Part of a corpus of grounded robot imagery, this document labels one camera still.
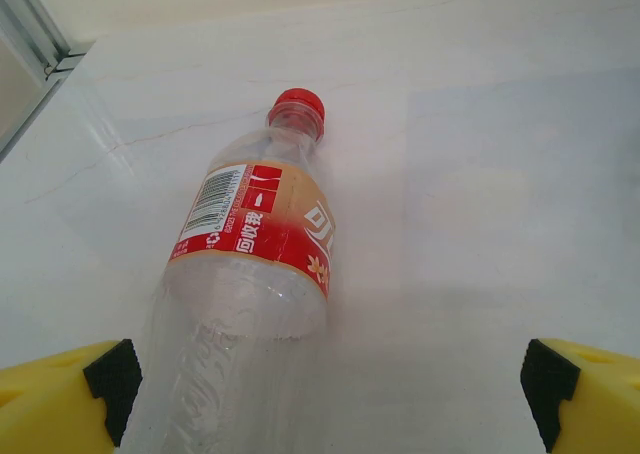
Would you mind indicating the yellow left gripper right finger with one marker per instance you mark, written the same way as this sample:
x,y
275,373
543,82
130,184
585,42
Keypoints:
x,y
600,404

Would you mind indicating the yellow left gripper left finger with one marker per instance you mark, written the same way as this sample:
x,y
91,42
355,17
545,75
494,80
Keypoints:
x,y
45,404

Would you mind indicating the orange snack wrapper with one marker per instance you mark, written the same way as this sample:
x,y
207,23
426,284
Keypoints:
x,y
260,224

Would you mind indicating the aluminium side rail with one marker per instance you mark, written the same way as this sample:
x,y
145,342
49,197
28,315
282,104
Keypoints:
x,y
35,104

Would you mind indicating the aluminium frame post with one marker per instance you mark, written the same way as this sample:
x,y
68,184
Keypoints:
x,y
35,14

